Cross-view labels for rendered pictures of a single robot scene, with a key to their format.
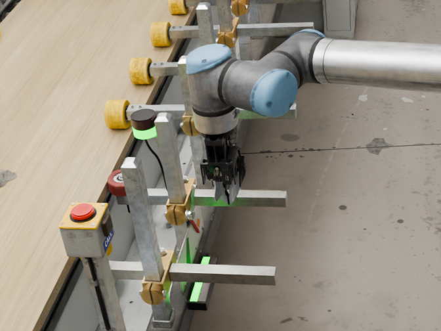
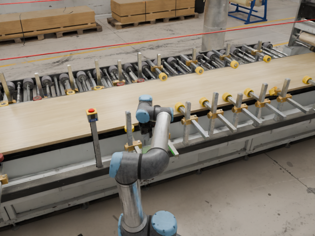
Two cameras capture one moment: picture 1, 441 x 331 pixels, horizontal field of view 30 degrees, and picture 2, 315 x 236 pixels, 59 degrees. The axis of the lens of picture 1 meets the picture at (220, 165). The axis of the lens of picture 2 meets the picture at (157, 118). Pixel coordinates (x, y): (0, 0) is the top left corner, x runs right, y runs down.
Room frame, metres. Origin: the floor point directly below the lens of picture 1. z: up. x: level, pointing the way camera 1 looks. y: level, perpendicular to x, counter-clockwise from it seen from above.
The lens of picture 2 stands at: (0.56, -1.34, 2.26)
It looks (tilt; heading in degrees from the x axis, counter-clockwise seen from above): 34 degrees down; 54
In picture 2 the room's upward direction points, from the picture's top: straight up
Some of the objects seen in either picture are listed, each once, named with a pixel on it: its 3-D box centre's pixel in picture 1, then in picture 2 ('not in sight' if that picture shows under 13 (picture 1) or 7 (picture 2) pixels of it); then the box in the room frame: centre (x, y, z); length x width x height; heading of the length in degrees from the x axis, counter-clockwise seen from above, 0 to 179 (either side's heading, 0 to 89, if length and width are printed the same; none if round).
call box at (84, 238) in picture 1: (87, 231); (92, 115); (1.16, 0.25, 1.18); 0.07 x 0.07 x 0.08; 75
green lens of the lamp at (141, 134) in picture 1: (145, 128); not in sight; (1.66, 0.16, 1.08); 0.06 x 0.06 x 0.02
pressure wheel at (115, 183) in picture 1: (126, 193); not in sight; (1.73, 0.25, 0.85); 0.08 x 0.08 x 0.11
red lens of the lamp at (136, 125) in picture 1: (144, 119); not in sight; (1.66, 0.16, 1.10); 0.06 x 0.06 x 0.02
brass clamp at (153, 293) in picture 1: (159, 276); (132, 145); (1.43, 0.17, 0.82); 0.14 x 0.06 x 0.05; 165
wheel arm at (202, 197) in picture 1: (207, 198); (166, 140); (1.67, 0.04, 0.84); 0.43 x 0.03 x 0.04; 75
